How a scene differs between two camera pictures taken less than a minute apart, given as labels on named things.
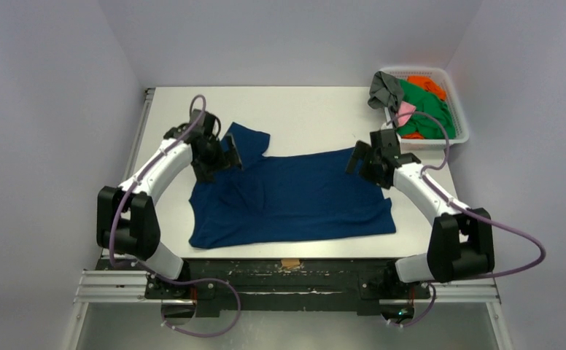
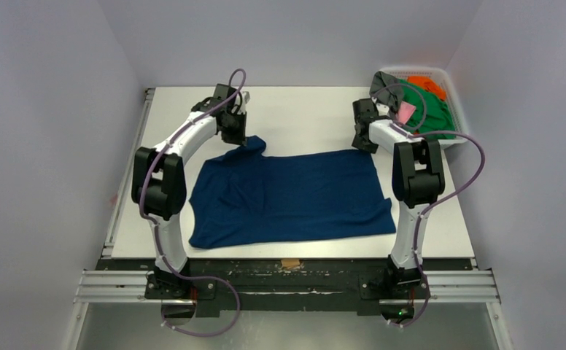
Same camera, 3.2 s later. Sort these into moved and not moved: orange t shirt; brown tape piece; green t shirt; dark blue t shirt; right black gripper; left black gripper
Moved: left black gripper; right black gripper
Not moved: dark blue t shirt; brown tape piece; orange t shirt; green t shirt
